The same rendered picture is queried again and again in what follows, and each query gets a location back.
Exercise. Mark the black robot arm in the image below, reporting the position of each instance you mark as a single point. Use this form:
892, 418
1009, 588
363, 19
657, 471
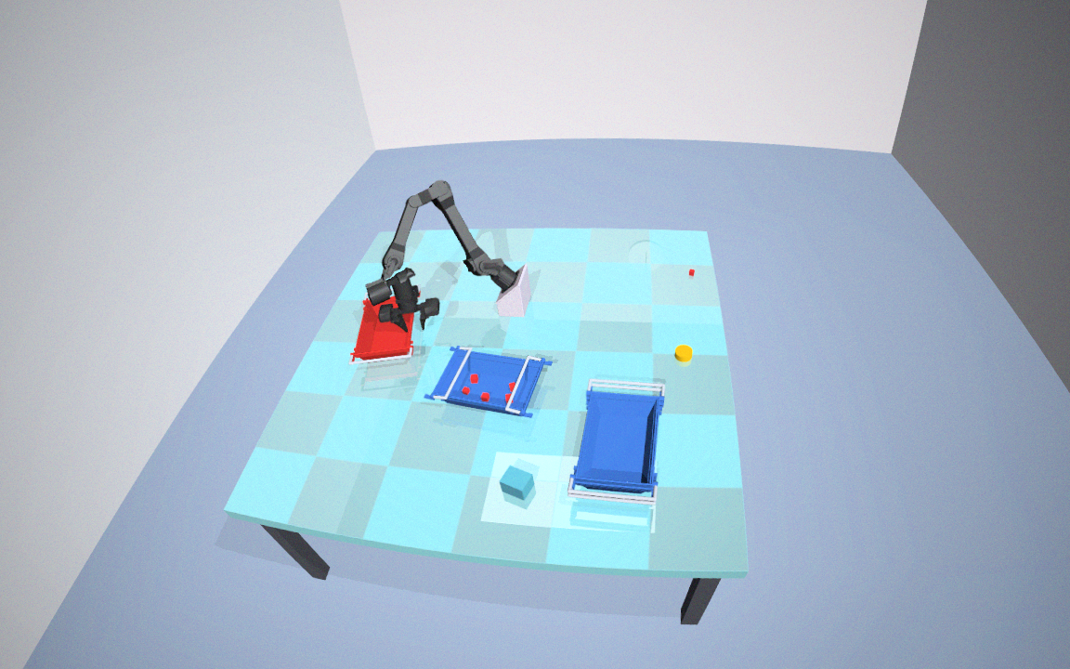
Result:
477, 261

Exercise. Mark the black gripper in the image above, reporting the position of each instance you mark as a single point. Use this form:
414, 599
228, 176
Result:
407, 305

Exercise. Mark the light blue cube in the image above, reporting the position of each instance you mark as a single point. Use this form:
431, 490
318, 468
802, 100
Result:
517, 482

